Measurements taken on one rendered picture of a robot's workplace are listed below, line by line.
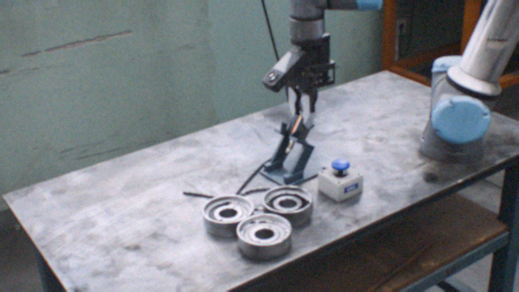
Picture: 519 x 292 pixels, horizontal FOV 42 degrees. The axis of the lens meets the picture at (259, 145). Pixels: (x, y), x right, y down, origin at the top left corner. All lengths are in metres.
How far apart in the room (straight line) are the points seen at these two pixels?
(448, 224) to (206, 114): 1.64
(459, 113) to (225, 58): 1.89
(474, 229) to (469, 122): 0.48
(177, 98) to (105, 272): 1.87
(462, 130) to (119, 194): 0.76
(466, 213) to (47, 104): 1.72
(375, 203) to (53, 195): 0.72
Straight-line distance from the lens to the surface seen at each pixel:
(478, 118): 1.43
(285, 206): 1.42
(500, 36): 1.40
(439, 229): 1.83
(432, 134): 1.63
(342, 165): 1.44
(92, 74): 2.88
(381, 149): 1.67
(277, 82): 1.42
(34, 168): 2.94
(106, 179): 1.61
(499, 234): 1.87
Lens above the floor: 1.57
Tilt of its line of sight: 27 degrees down
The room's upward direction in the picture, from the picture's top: 3 degrees counter-clockwise
